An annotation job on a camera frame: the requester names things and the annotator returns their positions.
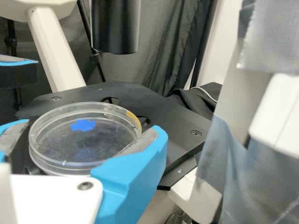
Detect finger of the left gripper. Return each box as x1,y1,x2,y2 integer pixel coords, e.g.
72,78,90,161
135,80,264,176
0,59,39,91

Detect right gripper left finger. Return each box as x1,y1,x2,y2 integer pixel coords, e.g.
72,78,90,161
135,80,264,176
0,118,31,164

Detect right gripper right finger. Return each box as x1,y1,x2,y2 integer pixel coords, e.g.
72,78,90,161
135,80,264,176
90,125,169,224

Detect petri dish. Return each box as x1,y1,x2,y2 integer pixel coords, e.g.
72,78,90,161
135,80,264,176
28,101,143,177

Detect black stand pole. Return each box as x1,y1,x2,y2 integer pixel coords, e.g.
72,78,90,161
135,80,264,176
4,20,22,110

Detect cream microscope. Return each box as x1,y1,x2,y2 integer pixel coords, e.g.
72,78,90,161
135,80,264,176
0,0,222,224

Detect white pipette stand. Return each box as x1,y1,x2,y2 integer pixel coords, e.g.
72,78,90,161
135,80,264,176
191,0,299,224

